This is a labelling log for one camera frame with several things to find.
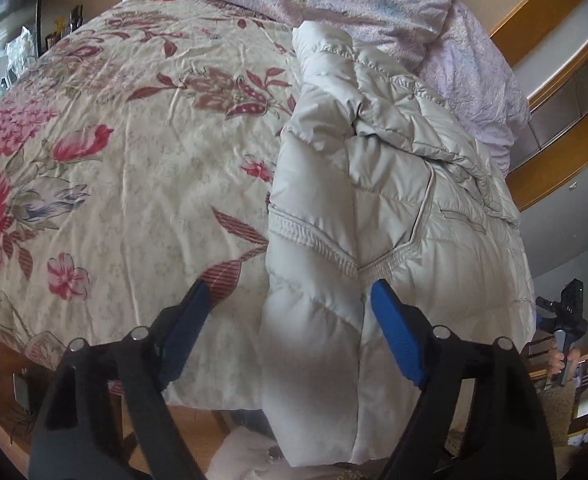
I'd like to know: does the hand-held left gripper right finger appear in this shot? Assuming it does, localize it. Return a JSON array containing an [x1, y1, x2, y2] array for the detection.
[[371, 279, 558, 480]]

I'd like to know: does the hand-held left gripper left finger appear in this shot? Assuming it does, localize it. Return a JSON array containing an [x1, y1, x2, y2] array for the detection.
[[28, 279, 212, 480]]

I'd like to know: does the white puffer jacket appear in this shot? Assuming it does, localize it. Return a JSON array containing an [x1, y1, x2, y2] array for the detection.
[[260, 20, 537, 467]]

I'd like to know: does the person's right hand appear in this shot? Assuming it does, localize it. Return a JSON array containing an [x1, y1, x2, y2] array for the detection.
[[545, 338, 568, 379]]

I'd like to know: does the white cloth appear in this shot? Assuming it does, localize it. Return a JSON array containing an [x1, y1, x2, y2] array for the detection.
[[208, 424, 295, 480]]

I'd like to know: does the floral bedspread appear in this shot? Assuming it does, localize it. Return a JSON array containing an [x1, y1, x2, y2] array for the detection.
[[0, 0, 305, 411]]

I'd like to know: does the small lilac floral pillow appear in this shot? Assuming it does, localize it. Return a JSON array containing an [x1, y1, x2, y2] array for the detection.
[[418, 2, 533, 173]]

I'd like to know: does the wooden headboard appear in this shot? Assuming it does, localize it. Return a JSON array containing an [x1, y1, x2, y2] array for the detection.
[[489, 0, 588, 212]]

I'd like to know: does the clear plastic bag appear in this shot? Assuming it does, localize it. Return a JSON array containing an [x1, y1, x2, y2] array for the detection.
[[5, 27, 39, 83]]

